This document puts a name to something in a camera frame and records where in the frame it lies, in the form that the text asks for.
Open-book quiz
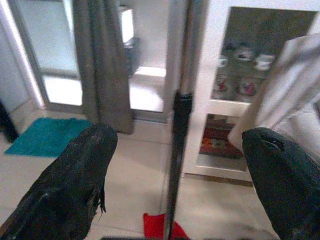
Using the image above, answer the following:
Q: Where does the white blue ceramic cup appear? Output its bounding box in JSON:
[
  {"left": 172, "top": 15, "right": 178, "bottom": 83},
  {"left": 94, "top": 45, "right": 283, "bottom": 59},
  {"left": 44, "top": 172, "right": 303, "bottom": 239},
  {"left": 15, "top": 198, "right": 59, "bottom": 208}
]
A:
[{"left": 233, "top": 44, "right": 253, "bottom": 62}]

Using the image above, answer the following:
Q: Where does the white t-shirt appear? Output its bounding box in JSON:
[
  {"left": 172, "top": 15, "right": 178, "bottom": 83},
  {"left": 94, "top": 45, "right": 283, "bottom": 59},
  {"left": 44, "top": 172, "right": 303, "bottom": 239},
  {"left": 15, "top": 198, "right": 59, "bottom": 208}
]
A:
[{"left": 230, "top": 32, "right": 320, "bottom": 161}]

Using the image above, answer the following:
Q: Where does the white mug red print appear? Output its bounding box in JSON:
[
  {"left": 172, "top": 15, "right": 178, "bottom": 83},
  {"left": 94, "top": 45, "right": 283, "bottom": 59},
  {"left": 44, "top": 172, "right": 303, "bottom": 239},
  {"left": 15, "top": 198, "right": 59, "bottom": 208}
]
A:
[
  {"left": 214, "top": 74, "right": 232, "bottom": 100},
  {"left": 238, "top": 76, "right": 261, "bottom": 98}
]

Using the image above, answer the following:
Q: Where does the teal floor mat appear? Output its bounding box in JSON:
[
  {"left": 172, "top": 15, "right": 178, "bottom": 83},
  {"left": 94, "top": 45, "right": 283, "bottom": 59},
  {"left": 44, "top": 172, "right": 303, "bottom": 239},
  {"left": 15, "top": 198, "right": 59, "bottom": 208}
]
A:
[{"left": 3, "top": 117, "right": 94, "bottom": 159}]

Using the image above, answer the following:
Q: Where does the white display cabinet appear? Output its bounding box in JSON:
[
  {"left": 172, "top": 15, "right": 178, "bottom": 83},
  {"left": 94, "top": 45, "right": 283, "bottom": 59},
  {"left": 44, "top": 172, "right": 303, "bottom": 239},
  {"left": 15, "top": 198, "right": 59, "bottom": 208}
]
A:
[{"left": 183, "top": 0, "right": 320, "bottom": 187}]

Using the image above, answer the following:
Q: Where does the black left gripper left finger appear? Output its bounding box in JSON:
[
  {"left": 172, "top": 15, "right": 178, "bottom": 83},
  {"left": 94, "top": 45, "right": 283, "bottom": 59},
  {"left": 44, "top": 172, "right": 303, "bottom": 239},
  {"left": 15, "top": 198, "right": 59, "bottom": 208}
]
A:
[{"left": 0, "top": 122, "right": 118, "bottom": 240}]

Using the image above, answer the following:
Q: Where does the small red cloth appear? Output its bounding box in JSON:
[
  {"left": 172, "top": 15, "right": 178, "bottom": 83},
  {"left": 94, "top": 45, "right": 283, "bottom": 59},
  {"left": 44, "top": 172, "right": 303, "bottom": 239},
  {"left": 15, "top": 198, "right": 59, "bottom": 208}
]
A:
[{"left": 142, "top": 212, "right": 191, "bottom": 240}]

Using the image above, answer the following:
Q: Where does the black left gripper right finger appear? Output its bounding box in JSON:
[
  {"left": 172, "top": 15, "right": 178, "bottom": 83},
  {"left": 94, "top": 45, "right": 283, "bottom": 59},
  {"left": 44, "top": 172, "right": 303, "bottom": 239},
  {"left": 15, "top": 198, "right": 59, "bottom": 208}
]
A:
[{"left": 241, "top": 126, "right": 320, "bottom": 240}]

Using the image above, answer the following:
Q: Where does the red patterned box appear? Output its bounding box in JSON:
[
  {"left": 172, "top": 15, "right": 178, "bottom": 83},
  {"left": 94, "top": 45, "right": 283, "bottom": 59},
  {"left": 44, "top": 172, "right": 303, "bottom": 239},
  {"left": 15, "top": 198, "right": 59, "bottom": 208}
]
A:
[{"left": 199, "top": 118, "right": 245, "bottom": 160}]

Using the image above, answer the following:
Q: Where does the glass sliding door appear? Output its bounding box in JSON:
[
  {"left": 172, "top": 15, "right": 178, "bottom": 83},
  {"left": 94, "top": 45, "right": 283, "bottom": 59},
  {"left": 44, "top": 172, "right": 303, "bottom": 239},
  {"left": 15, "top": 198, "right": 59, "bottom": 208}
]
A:
[{"left": 6, "top": 0, "right": 176, "bottom": 123}]

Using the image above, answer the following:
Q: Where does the white ceramic bowl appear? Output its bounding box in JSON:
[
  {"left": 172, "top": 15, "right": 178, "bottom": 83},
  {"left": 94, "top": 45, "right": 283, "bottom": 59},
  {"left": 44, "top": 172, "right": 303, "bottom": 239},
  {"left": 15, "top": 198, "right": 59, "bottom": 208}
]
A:
[{"left": 254, "top": 53, "right": 276, "bottom": 71}]

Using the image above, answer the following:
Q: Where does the grey curtain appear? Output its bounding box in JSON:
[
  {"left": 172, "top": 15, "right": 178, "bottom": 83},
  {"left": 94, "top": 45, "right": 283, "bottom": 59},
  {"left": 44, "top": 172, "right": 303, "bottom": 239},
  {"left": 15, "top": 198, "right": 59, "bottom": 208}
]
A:
[{"left": 71, "top": 0, "right": 135, "bottom": 135}]

